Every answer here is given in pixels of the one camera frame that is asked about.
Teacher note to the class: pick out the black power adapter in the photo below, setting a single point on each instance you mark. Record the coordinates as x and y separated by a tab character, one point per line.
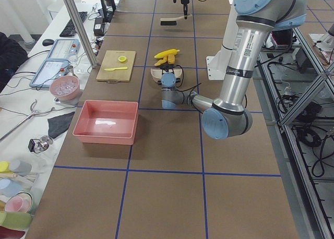
98	28

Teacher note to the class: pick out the yellow lemon slice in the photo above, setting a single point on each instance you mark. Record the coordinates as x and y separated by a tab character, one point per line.
122	59

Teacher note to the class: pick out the teach pendant tablet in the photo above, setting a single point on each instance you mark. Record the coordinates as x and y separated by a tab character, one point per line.
63	48
50	70

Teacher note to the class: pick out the beige brush black bristles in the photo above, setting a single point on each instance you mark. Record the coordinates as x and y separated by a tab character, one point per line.
172	21

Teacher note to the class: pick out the brown toy potato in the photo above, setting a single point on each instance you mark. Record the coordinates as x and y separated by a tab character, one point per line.
171	59

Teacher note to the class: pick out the black computer mouse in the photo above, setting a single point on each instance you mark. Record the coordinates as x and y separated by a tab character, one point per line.
47	42

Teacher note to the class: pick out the upper teach pendant tablet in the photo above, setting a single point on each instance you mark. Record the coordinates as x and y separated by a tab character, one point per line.
63	48

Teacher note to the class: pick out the black keyboard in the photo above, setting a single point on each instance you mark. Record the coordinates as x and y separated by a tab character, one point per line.
70	30

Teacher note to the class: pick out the dark grey cloth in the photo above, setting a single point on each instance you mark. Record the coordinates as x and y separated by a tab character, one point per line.
59	124

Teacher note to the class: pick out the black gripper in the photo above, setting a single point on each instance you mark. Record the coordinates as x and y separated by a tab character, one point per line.
165	71
185	0

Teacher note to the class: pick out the pink plastic cup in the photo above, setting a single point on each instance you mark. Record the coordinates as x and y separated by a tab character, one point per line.
18	204

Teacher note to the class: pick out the tan toy ginger root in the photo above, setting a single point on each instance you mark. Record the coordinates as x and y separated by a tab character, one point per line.
161	62

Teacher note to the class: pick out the grey plastic cup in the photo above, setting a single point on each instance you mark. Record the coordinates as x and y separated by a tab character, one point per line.
20	167

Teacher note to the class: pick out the beige plastic dustpan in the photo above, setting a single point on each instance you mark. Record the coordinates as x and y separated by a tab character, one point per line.
157	73

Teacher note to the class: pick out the wooden cutting board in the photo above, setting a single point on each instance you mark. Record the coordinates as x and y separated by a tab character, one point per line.
110	60

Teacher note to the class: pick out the lower teach pendant tablet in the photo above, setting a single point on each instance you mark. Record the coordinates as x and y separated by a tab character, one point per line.
50	70

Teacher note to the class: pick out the light blue cup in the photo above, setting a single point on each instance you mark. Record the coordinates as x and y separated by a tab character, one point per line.
9	187

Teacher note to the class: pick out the aluminium frame post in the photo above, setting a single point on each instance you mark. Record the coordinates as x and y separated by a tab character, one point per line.
74	16

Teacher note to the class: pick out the yellow plastic knife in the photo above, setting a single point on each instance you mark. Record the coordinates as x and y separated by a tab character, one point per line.
116	68

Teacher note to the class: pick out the pink bowl with ice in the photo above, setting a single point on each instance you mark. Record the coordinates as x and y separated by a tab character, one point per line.
65	87

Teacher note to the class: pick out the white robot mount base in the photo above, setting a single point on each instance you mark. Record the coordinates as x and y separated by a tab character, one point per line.
216	65

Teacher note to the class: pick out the yellow toy corn cob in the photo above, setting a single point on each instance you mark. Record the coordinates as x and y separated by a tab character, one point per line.
166	53

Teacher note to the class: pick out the pink plastic bin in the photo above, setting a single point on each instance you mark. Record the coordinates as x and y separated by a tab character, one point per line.
107	122

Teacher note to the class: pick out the metal reacher tool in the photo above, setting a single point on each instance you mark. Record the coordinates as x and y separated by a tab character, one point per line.
33	112

